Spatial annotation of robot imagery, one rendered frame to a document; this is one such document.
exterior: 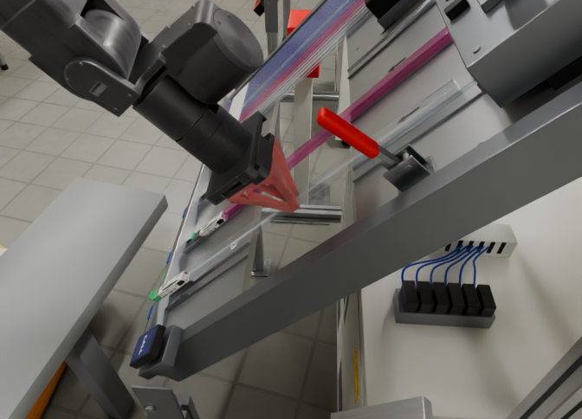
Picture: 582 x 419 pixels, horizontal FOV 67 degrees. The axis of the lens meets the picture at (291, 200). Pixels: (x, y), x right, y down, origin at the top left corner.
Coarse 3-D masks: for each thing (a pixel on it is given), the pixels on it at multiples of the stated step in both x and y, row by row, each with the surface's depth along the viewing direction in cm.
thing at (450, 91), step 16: (432, 96) 41; (448, 96) 40; (416, 112) 41; (432, 112) 41; (384, 128) 44; (400, 128) 42; (384, 144) 43; (352, 160) 45; (320, 176) 48; (336, 176) 47; (304, 192) 48; (256, 224) 53; (240, 240) 54; (208, 256) 58; (192, 272) 60
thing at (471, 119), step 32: (384, 32) 61; (416, 32) 53; (352, 64) 63; (384, 64) 55; (448, 64) 44; (352, 96) 57; (384, 96) 51; (416, 96) 46; (480, 96) 38; (544, 96) 32; (416, 128) 42; (448, 128) 39; (480, 128) 36; (448, 160) 36; (384, 192) 41
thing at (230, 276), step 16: (272, 112) 80; (272, 128) 76; (208, 208) 78; (224, 208) 72; (256, 208) 62; (224, 224) 68; (240, 224) 63; (208, 240) 69; (224, 240) 64; (256, 240) 58; (192, 256) 71; (224, 256) 61; (240, 256) 57; (208, 272) 62; (224, 272) 58; (240, 272) 55; (192, 288) 64; (208, 288) 59; (224, 288) 56; (240, 288) 52; (176, 304) 64; (192, 304) 61; (208, 304) 57; (176, 320) 62; (192, 320) 58
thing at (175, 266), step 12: (204, 168) 88; (204, 180) 86; (192, 192) 83; (204, 192) 84; (192, 204) 80; (192, 216) 79; (180, 228) 77; (192, 228) 78; (180, 240) 74; (180, 252) 73; (168, 264) 71; (180, 264) 72; (168, 276) 69; (168, 300) 66; (156, 312) 64; (168, 312) 66; (156, 324) 63
